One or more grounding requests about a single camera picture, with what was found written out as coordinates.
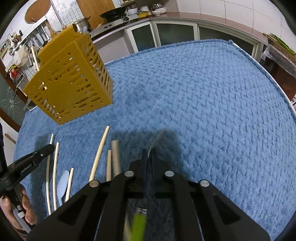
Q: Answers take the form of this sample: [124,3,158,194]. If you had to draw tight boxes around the table with plastic cover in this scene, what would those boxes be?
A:
[260,32,296,102]

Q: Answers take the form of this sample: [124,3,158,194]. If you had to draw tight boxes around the light blue spoon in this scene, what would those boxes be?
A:
[57,170,70,207]

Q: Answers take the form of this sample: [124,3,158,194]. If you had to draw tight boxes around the wooden cutting board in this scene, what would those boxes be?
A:
[76,0,116,29]

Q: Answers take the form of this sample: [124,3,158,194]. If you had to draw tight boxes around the blue fluffy blanket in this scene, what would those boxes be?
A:
[13,39,294,241]

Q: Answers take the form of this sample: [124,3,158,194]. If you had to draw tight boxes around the yellow perforated utensil basket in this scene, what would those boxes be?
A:
[23,25,114,126]

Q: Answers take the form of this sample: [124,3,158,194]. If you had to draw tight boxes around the green vegetables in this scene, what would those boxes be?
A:
[269,34,296,55]

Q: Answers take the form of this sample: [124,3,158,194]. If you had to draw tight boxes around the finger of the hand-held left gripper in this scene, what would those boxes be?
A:
[17,144,55,173]

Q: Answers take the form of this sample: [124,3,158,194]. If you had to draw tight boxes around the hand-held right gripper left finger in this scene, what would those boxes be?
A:
[26,148,148,241]

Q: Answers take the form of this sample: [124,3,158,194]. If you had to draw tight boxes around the red plastic bag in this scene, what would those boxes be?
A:
[9,66,21,79]

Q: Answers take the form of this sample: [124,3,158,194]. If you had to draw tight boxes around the round wooden board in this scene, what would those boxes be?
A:
[24,0,51,24]

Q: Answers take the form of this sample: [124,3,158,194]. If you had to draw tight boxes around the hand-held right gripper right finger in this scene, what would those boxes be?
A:
[150,149,271,241]

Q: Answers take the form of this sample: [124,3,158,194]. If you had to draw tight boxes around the black frying pan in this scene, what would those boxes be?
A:
[99,6,128,19]

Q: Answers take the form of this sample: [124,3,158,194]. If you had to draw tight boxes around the steel cooking pot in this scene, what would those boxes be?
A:
[72,18,91,34]

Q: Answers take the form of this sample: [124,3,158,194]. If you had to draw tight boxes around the thick wooden chopstick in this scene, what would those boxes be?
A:
[111,140,121,178]

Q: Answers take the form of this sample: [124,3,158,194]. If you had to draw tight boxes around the white hanging cloth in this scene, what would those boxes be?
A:
[14,45,30,67]

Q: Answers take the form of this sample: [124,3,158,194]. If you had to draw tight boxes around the row of hanging kitchen utensils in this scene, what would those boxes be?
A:
[24,22,55,48]

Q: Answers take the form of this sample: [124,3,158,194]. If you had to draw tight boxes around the kitchen counter with cabinets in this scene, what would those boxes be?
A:
[89,14,269,63]

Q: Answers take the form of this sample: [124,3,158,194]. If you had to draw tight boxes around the glass door with flower pattern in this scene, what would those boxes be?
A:
[0,74,30,130]

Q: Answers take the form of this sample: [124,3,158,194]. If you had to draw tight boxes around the metal fork green handle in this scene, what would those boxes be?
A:
[125,130,167,241]

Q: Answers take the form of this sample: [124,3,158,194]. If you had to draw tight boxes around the person's left hand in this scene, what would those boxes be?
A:
[0,184,38,237]

